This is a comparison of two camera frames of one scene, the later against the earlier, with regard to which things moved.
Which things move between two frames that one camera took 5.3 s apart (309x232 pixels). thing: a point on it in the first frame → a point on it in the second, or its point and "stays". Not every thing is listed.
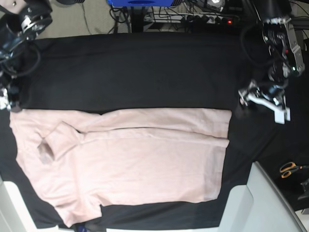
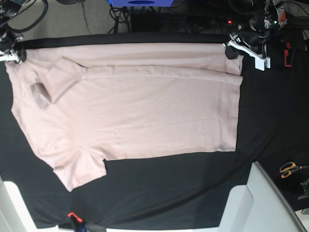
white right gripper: x=281 y=114 → x=236 y=48
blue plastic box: x=140 y=3 stays
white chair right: x=260 y=206 stays
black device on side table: x=305 y=185 stays
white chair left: x=14 y=215 stays
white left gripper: x=11 y=97 → x=11 y=55
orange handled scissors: x=287 y=168 stays
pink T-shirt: x=79 y=161 → x=79 y=106
